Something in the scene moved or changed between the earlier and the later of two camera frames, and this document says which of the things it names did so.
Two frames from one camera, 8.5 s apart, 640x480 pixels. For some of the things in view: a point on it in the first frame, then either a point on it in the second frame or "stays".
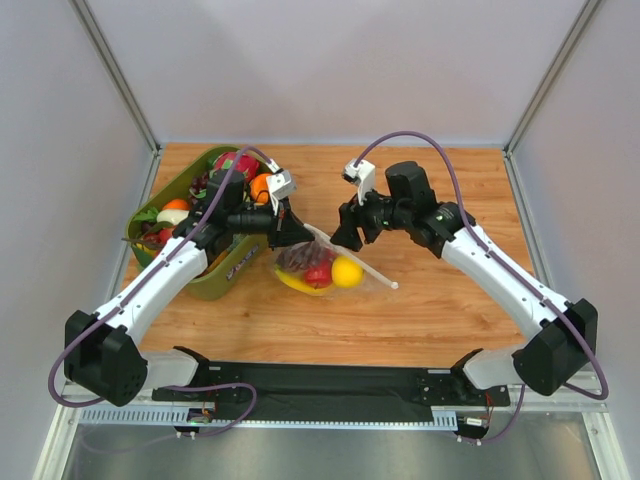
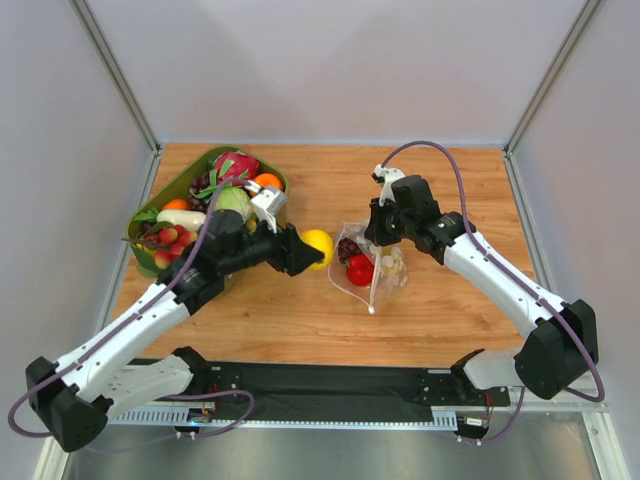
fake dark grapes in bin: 198,183 stays
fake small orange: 177,203 stays
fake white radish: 174,216 stays
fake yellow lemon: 346,272 to 321,240
